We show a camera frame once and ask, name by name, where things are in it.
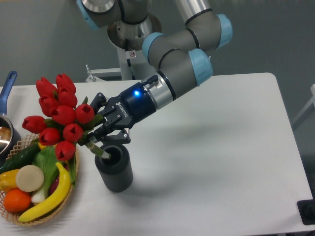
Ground orange fruit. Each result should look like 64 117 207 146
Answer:
3 189 31 212

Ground green cucumber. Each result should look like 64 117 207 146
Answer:
0 144 41 174

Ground blue handled saucepan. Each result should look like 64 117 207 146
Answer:
0 71 21 167

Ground beige round disc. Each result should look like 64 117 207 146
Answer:
15 165 44 192

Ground yellow banana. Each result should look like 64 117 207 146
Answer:
18 162 71 223

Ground green bok choy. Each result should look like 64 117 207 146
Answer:
31 146 59 205

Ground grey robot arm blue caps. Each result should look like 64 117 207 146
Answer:
77 0 233 145

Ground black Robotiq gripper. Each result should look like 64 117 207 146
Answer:
90 83 157 145

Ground yellow squash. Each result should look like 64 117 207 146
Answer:
38 142 56 150

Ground yellow bell pepper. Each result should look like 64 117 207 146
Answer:
0 169 19 192

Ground white frame at right edge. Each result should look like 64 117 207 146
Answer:
291 84 315 131

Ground red tulip bouquet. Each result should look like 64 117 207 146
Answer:
22 74 103 183

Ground black device at table edge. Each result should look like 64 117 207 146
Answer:
297 199 315 225

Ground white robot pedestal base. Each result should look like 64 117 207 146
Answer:
85 13 163 83

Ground woven wicker basket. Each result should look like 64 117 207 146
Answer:
0 133 80 227

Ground dark grey ribbed vase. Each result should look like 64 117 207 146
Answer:
94 145 133 193

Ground purple red vegetable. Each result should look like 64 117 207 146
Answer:
49 163 71 198

